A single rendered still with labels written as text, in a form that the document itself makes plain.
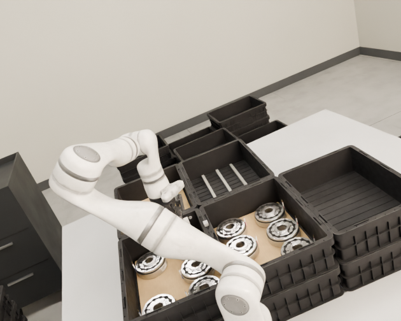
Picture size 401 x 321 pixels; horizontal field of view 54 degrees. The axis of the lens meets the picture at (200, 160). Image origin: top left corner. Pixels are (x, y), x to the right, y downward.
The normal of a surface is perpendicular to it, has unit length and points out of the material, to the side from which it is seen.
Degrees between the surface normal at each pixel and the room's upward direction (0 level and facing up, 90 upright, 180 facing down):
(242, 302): 86
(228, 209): 90
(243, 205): 90
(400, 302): 0
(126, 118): 90
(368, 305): 0
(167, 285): 0
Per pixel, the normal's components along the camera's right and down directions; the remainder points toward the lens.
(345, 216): -0.30, -0.85
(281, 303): 0.23, 0.38
